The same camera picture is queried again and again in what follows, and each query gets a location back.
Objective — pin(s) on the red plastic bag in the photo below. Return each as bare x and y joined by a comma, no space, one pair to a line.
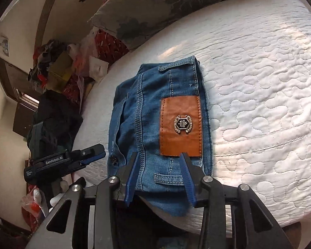
29,207

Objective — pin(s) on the yellow cardboard box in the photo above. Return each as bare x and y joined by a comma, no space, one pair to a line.
62,67

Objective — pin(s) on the white quilted bed cover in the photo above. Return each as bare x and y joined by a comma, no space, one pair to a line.
261,83

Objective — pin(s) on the blue denim pants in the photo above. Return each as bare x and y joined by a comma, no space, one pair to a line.
145,109

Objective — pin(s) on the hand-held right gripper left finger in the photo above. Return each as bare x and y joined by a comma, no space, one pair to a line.
131,179

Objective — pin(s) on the small wall fixture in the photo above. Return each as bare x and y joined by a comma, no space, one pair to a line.
4,44

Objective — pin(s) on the clear plastic bag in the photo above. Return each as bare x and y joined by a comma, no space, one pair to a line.
80,57

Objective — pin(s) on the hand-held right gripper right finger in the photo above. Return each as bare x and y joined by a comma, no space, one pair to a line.
188,181

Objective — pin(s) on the brown wooden door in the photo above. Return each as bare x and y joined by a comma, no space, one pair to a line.
13,83

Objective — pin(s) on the grey floral pillow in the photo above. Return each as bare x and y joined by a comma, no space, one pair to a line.
158,7

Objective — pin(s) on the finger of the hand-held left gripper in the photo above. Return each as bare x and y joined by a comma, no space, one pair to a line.
89,150
89,162

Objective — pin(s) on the pile of mixed clothes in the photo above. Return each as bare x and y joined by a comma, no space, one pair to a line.
45,54

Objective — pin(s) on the white folded cloth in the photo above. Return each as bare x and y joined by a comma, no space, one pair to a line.
98,67

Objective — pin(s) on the black garment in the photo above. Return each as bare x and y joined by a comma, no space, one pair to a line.
57,119

